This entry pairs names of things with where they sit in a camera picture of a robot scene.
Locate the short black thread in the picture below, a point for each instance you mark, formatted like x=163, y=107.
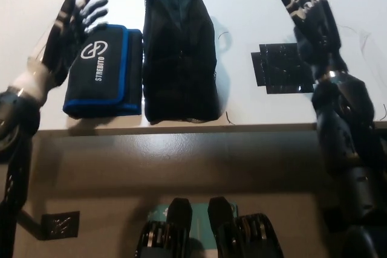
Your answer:
x=229, y=120

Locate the black ribbed robot body block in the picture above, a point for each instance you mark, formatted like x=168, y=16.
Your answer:
x=178, y=230
x=229, y=230

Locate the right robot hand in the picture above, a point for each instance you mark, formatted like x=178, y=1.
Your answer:
x=317, y=34

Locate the right black ribbed robot body block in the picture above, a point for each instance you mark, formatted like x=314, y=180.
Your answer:
x=229, y=230

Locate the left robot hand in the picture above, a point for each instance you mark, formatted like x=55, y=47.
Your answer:
x=60, y=43

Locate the black tape patch on table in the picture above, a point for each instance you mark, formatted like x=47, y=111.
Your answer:
x=281, y=70

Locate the left black ribbed robot body block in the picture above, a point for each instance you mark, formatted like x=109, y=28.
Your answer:
x=178, y=230

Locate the black blue-trimmed Strebito notebook case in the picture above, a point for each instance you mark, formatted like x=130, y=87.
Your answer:
x=102, y=73

